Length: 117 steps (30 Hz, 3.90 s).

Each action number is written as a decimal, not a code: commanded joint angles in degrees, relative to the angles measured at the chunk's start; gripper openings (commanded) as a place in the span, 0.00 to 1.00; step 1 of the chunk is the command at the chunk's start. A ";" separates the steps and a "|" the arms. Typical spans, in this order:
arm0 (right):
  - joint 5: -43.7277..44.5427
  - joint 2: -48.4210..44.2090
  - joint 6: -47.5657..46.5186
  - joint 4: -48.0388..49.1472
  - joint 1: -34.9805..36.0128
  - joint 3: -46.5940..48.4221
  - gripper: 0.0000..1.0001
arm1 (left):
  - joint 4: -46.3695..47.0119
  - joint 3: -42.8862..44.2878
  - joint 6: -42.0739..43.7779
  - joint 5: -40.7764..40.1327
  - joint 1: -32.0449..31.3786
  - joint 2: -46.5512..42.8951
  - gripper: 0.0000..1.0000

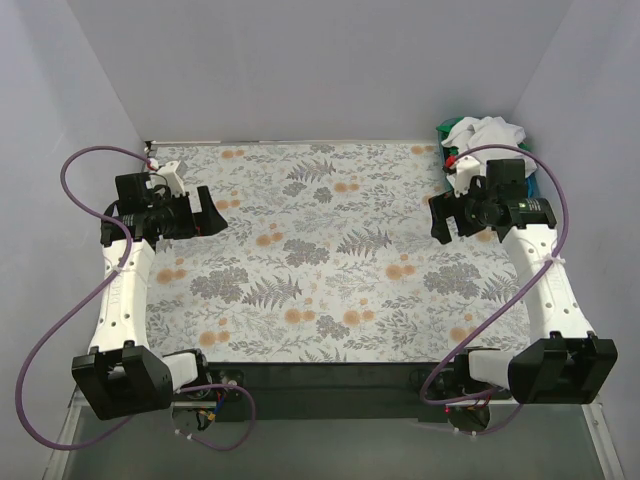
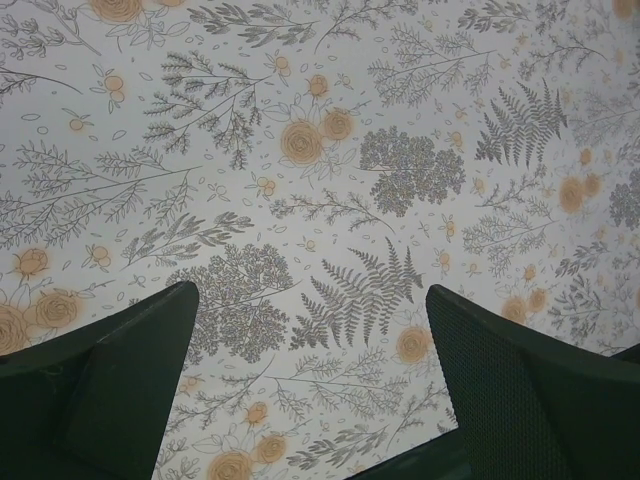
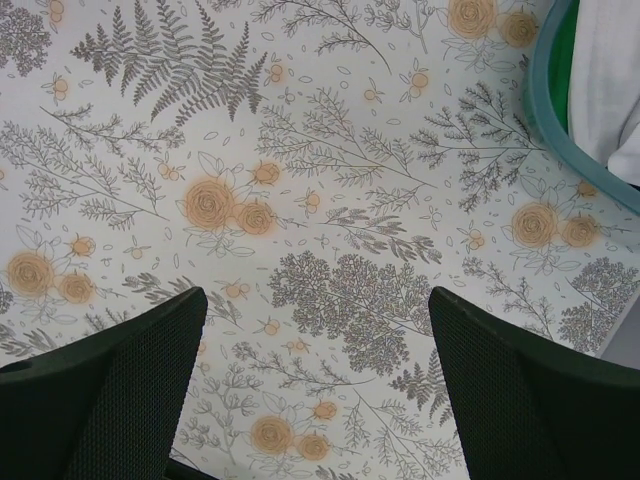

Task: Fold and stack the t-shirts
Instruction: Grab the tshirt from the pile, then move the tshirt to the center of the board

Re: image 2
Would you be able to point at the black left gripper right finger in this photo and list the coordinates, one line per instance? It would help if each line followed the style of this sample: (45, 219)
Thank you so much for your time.
(529, 406)

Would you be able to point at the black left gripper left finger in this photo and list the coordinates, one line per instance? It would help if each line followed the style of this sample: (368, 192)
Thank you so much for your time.
(94, 403)

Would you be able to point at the floral patterned tablecloth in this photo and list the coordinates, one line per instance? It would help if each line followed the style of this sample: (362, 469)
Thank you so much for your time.
(313, 167)

